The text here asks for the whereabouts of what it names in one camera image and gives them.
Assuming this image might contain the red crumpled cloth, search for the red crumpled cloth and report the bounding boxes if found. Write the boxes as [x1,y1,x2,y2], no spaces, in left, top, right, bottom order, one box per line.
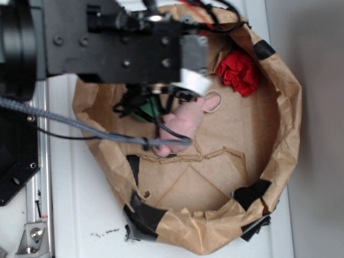
[216,50,260,97]

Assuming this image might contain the green dimpled ball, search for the green dimpled ball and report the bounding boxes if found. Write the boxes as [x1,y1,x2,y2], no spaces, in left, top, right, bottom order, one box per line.
[132,97,161,123]

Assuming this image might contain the brown paper bag bin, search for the brown paper bag bin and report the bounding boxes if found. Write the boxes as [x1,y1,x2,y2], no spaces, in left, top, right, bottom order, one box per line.
[87,21,302,255]

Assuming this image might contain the aluminium extrusion rail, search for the aluminium extrusion rail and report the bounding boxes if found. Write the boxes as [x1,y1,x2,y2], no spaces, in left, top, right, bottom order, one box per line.
[21,77,56,258]

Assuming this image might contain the pink plush bunny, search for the pink plush bunny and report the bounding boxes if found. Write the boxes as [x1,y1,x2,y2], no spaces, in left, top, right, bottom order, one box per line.
[153,95,221,157]

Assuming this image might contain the black screw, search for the black screw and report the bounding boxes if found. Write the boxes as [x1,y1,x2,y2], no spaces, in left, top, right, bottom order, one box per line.
[35,200,41,218]

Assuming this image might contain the metal corner bracket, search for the metal corner bracket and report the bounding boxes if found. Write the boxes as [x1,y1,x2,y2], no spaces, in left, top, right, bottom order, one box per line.
[15,222,51,258]

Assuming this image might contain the white tray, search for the white tray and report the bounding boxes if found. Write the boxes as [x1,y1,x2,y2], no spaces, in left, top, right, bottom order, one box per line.
[46,0,295,258]

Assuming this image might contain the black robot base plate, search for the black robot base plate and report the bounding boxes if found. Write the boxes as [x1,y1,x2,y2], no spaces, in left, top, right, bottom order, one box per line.
[1,108,39,206]

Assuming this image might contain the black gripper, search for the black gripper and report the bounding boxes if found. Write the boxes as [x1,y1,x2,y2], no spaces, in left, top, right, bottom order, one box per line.
[45,0,213,104]

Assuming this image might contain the grey braided cable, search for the grey braided cable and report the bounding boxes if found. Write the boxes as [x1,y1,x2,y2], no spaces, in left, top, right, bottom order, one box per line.
[0,97,193,151]

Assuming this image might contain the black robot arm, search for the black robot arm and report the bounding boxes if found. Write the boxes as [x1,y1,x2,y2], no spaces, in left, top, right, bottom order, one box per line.
[1,1,211,101]

